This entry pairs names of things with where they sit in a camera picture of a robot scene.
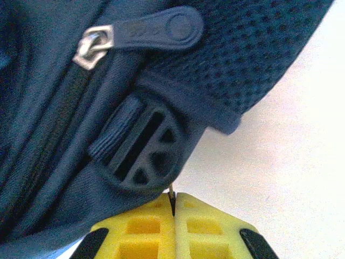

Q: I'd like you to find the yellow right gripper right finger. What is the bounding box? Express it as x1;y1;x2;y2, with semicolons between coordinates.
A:
174;192;280;259

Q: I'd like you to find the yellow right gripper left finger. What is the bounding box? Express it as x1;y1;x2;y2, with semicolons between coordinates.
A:
70;193;176;259

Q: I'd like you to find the navy blue backpack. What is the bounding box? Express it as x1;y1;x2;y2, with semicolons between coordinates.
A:
0;0;336;259

